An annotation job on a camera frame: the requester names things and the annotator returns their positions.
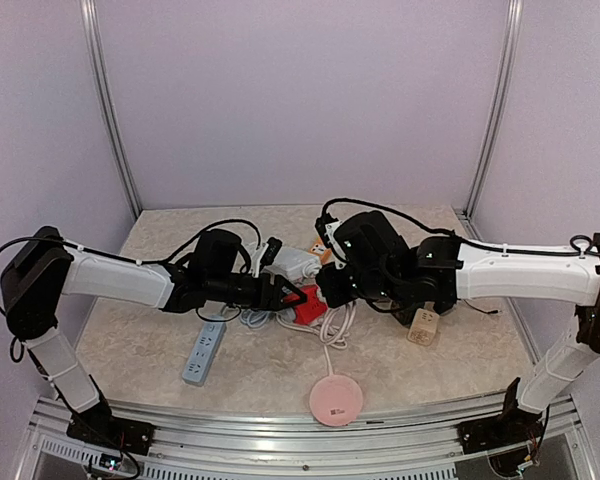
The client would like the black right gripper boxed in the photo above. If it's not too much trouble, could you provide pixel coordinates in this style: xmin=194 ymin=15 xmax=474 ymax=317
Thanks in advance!
xmin=316 ymin=260 xmax=403 ymax=308

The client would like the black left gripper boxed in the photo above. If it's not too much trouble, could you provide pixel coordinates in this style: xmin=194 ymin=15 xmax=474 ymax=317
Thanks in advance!
xmin=206 ymin=271 xmax=306 ymax=310

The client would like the red cube socket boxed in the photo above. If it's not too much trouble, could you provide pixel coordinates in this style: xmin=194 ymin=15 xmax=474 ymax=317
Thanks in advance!
xmin=293 ymin=285 xmax=328 ymax=326

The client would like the long white power strip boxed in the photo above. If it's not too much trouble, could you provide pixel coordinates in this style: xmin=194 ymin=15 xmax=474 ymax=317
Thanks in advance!
xmin=263 ymin=246 xmax=322 ymax=283

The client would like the pink white hub cable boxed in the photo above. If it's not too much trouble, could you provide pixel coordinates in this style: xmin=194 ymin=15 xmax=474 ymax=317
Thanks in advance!
xmin=319 ymin=301 xmax=359 ymax=381

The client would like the light blue cable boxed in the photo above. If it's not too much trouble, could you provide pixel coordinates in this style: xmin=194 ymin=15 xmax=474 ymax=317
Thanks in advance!
xmin=219 ymin=304 xmax=276 ymax=331

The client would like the dark green cube adapter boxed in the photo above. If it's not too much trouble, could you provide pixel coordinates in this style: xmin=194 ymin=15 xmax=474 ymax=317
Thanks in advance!
xmin=393 ymin=307 xmax=419 ymax=328

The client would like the light blue power strip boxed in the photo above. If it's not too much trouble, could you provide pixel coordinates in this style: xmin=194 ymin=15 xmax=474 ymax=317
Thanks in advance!
xmin=181 ymin=322 xmax=227 ymax=386

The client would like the beige cube adapter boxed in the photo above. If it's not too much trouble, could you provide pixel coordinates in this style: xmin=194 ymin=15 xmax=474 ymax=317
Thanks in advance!
xmin=407 ymin=308 xmax=440 ymax=347

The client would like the pink round socket hub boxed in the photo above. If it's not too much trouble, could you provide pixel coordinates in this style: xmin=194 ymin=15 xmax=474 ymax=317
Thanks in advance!
xmin=309 ymin=374 xmax=364 ymax=427

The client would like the black charger plug with cable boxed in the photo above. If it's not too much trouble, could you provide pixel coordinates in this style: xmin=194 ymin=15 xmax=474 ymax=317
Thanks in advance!
xmin=465 ymin=301 xmax=500 ymax=316

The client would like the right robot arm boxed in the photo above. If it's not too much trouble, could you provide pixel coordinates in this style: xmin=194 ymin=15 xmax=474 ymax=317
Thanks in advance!
xmin=315 ymin=208 xmax=600 ymax=444

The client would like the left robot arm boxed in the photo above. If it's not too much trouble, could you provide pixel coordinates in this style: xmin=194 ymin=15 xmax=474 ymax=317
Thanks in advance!
xmin=0 ymin=221 xmax=307 ymax=445

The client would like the orange power strip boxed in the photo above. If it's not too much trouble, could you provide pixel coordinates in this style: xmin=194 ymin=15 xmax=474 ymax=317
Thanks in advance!
xmin=309 ymin=238 xmax=332 ymax=264

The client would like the white coiled cable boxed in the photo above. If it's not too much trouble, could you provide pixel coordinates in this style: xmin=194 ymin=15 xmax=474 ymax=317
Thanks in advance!
xmin=277 ymin=314 xmax=326 ymax=337

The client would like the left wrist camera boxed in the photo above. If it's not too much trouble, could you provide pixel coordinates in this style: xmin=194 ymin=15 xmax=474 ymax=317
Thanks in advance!
xmin=250 ymin=237 xmax=282 ymax=278

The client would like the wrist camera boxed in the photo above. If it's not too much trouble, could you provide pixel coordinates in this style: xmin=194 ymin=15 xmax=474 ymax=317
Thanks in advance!
xmin=250 ymin=237 xmax=282 ymax=278
xmin=315 ymin=213 xmax=346 ymax=263

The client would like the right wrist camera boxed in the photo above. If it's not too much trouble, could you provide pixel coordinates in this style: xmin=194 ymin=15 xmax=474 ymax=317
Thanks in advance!
xmin=315 ymin=213 xmax=346 ymax=263

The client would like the right aluminium frame post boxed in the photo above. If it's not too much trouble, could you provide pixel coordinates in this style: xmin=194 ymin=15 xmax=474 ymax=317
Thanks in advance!
xmin=462 ymin=0 xmax=524 ymax=221

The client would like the aluminium frame post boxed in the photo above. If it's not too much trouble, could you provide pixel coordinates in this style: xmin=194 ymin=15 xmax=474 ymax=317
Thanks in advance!
xmin=79 ymin=0 xmax=143 ymax=220
xmin=462 ymin=0 xmax=524 ymax=221

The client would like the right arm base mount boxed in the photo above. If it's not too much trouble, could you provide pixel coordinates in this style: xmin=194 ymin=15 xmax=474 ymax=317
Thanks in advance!
xmin=456 ymin=400 xmax=543 ymax=454

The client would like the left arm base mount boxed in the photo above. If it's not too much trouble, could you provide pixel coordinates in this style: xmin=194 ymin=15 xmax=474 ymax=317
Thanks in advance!
xmin=66 ymin=412 xmax=155 ymax=456

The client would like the aluminium front rail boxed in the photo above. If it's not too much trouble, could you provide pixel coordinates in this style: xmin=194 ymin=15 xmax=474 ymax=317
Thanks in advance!
xmin=15 ymin=394 xmax=600 ymax=479

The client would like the left aluminium frame post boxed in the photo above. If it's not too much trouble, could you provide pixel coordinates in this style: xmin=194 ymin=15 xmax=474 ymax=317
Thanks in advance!
xmin=79 ymin=0 xmax=143 ymax=220

